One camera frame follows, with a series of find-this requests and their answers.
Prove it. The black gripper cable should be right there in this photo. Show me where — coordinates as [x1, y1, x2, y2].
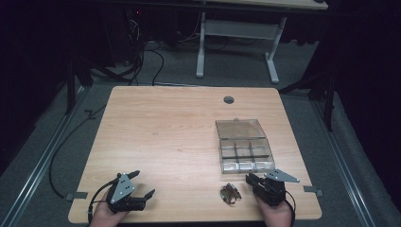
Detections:
[87, 178, 119, 225]
[284, 189, 298, 227]

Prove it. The bundle of black cables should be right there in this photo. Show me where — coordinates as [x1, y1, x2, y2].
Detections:
[125, 18, 166, 87]

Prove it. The black floor cable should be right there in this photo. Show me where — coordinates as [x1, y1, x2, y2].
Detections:
[48, 104, 108, 201]

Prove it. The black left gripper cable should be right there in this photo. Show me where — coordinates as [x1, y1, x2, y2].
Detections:
[87, 178, 119, 225]

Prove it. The black metal stand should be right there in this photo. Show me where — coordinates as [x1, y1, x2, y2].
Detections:
[278, 70, 336, 132]
[63, 56, 95, 115]

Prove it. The person's left hand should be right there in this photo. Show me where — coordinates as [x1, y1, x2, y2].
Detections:
[89, 190, 131, 227]

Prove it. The clear plastic compartment box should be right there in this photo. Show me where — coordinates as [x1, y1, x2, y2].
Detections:
[215, 117, 276, 175]

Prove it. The white frame desk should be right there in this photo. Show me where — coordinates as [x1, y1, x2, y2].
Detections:
[194, 0, 329, 85]

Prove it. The grey table edge bracket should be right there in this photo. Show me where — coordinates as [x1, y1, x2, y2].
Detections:
[63, 190, 89, 202]
[303, 184, 324, 199]

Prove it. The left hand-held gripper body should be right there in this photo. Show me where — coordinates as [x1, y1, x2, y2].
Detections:
[106, 172, 148, 213]

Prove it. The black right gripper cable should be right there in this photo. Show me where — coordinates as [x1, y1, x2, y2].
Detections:
[284, 189, 298, 227]

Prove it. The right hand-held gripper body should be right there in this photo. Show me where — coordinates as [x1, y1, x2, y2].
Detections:
[253, 168, 301, 207]

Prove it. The person's right hand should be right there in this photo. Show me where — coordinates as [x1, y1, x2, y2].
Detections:
[253, 190, 295, 227]

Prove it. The aluminium floor rail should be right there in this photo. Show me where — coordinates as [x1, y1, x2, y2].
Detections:
[0, 84, 91, 227]
[309, 93, 376, 227]

